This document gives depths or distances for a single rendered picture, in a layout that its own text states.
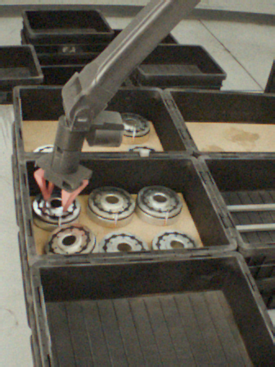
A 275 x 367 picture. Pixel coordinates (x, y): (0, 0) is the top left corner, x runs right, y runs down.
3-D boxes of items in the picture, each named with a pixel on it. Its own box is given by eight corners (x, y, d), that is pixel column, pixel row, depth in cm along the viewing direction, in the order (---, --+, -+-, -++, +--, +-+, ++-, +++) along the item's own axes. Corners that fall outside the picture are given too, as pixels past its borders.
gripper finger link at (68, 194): (56, 192, 122) (63, 156, 117) (83, 208, 120) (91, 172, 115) (37, 206, 117) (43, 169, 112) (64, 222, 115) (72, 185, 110)
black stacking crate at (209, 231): (29, 301, 104) (30, 262, 97) (17, 198, 126) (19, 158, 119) (222, 288, 115) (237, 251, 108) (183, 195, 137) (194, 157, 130)
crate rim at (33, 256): (29, 269, 98) (29, 260, 97) (18, 165, 120) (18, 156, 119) (236, 258, 109) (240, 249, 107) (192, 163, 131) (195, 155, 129)
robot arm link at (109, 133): (68, 79, 105) (77, 107, 100) (124, 82, 110) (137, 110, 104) (55, 126, 113) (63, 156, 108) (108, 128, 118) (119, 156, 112)
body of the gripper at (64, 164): (52, 156, 118) (58, 126, 114) (91, 178, 115) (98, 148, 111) (33, 168, 113) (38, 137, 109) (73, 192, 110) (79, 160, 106)
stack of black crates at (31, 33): (23, 118, 269) (29, 34, 241) (15, 87, 290) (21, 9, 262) (102, 114, 283) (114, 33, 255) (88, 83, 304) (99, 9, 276)
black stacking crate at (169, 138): (17, 197, 126) (19, 157, 119) (11, 124, 148) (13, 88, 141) (183, 194, 137) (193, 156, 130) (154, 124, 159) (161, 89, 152)
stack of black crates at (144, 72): (125, 163, 254) (142, 74, 226) (107, 125, 276) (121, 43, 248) (205, 157, 268) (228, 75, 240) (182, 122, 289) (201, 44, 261)
